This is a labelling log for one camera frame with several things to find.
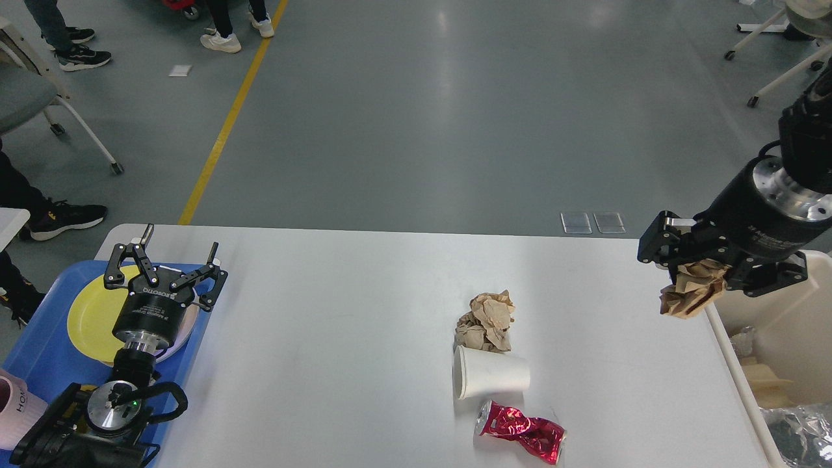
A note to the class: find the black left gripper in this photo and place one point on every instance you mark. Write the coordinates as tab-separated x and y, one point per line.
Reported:
153	315

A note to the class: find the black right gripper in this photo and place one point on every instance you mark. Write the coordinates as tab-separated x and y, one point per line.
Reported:
764	214

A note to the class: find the small brown paper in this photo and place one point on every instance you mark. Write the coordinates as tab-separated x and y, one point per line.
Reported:
696	286

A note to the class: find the yellow plastic plate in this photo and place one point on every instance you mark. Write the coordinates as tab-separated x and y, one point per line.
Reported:
91	320

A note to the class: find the brown paper bag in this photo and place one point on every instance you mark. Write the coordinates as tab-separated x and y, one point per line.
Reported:
769	390

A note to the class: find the pink mug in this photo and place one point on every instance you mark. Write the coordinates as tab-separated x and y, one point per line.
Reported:
20	409

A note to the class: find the aluminium foil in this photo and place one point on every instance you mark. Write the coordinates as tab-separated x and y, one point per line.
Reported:
802	434
742	341

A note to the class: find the brown paper ball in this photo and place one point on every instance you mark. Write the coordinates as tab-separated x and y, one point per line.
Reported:
485	327

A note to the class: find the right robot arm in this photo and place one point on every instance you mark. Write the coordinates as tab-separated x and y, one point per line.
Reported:
804	138

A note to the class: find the pink plate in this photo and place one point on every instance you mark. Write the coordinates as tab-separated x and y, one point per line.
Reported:
185	329

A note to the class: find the beige plastic bin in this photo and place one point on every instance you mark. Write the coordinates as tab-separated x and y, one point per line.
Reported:
793	337

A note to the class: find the right floor socket plate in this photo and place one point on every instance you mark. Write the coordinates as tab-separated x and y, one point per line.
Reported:
609	222

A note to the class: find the floor socket plate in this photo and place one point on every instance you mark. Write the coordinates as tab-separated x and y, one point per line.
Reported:
609	222
576	222

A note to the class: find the blue plastic tray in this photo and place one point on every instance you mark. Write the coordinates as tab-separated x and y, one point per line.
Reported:
48	362

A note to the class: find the person in dark clothes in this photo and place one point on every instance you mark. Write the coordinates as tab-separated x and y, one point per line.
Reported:
48	219

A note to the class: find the left floor socket plate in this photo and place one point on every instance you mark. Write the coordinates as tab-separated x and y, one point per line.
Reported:
576	222

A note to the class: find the white side table corner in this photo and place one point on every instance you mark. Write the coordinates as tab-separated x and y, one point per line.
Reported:
11	222

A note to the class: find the white chair base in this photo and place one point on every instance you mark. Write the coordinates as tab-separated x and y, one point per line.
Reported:
796	38

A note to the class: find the grey office chair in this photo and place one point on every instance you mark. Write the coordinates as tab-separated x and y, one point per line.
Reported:
29	87

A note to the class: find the crushed red can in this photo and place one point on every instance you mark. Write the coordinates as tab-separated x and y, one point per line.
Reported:
542	438

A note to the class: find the person with white sneakers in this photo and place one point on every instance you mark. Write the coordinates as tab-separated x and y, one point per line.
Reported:
223	37

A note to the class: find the white paper cup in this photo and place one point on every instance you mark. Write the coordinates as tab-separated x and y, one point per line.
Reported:
481	373

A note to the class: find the person in blue jeans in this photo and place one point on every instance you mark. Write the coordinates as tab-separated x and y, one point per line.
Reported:
68	43

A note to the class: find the red cart on floor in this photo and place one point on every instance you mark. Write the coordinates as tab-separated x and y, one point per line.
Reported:
187	8

